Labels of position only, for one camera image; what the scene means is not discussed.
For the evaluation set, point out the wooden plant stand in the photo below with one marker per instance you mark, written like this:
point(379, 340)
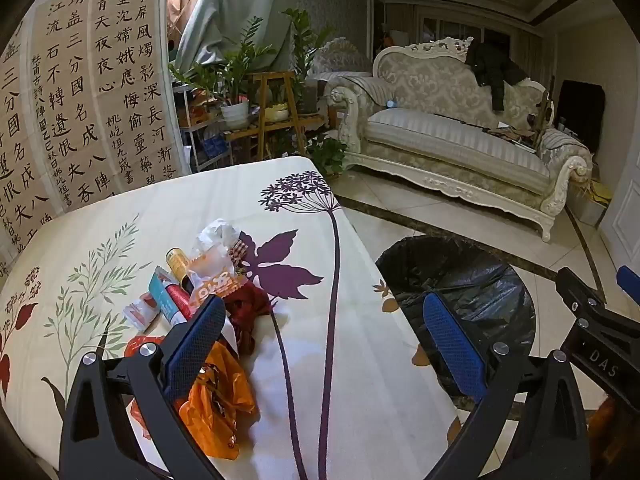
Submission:
point(287, 122)

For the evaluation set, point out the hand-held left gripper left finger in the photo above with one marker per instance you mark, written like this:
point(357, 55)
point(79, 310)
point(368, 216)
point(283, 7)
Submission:
point(200, 330)

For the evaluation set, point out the dark red wrapper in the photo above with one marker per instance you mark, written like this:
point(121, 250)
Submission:
point(247, 310)

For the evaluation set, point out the floral tablecloth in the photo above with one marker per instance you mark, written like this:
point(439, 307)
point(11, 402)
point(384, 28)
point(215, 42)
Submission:
point(300, 220)

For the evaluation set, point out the calligraphy wall hanging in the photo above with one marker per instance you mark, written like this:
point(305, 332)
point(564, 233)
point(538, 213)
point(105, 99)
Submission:
point(75, 85)

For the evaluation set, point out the grey-green curtain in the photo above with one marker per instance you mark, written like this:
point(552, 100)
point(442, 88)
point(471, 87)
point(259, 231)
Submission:
point(235, 5)

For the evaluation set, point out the ornate cream sofa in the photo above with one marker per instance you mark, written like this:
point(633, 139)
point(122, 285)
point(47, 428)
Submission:
point(440, 145)

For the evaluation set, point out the yellow label bottle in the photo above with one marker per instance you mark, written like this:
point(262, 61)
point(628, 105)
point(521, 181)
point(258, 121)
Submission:
point(177, 262)

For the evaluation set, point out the red plastic bag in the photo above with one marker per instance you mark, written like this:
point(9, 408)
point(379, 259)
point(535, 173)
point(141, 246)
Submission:
point(137, 345)

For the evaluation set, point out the leafy green plant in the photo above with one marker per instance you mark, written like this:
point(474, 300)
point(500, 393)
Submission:
point(230, 70)

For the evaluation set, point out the small yellow-green plant pot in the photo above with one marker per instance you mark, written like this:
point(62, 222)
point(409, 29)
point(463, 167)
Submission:
point(276, 112)

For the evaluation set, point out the pile of papers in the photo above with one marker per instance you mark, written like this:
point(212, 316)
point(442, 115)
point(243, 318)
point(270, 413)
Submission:
point(510, 135)

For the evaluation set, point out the white plant pot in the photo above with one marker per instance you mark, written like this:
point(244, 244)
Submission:
point(235, 114)

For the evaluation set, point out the black jacket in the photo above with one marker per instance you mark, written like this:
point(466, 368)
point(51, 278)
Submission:
point(492, 67)

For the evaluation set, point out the tall green plant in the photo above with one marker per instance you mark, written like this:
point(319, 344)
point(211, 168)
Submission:
point(305, 45)

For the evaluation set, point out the pothos plant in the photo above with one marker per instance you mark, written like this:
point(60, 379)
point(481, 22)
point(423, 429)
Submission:
point(327, 155)

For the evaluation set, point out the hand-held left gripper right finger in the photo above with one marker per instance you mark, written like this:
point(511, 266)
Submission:
point(450, 340)

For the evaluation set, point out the white door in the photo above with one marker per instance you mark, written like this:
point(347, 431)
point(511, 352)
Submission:
point(625, 210)

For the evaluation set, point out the orange plastic bag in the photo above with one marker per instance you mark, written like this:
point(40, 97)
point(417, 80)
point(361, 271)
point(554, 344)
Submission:
point(225, 400)

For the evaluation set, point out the white plastic bag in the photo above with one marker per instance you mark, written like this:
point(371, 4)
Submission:
point(215, 235)

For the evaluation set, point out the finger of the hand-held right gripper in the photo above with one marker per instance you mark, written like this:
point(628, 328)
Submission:
point(600, 345)
point(630, 285)

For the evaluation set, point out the orange and white snack wrapper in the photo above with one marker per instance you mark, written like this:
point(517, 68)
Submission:
point(215, 275)

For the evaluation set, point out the black bag lined bin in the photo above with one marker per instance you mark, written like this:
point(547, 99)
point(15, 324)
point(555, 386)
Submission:
point(475, 280)

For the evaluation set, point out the yellow bag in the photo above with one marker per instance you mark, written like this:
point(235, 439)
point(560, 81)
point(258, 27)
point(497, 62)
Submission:
point(597, 200)

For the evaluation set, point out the teal and red packet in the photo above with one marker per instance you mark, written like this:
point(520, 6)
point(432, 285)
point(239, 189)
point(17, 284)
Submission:
point(165, 295)

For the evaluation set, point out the small white pink packet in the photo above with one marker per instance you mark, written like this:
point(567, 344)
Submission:
point(140, 310)

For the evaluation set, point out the ornate cream armchair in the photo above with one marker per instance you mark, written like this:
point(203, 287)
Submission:
point(340, 57)

